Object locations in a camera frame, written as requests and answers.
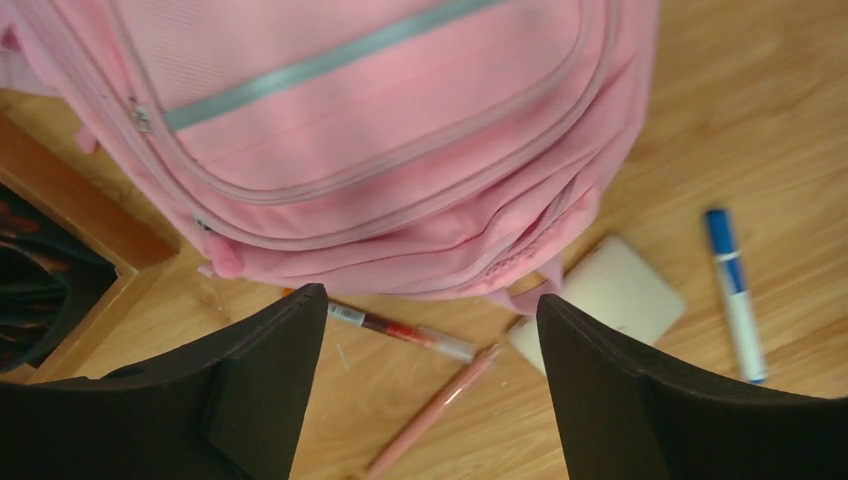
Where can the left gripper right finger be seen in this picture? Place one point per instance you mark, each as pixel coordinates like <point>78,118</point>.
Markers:
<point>626,410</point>

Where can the blue white marker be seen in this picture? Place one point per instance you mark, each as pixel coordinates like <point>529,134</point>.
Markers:
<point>735,294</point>

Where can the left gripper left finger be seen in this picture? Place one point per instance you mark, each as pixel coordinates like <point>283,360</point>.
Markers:
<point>229,405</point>

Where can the dark rolled sock front tray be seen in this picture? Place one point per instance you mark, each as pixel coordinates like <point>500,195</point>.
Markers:
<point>50,281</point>

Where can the small beige notebook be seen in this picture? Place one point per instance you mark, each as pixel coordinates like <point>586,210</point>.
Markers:
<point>613,284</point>

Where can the wooden compartment tray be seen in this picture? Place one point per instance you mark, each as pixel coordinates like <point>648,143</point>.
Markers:
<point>138,253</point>

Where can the red gel pen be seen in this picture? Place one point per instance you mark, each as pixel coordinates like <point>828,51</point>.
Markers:
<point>448,345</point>

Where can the pink school backpack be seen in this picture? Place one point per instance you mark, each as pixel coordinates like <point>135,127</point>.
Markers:
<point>425,149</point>

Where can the pink pen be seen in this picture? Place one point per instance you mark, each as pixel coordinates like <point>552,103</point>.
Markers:
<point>432,412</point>

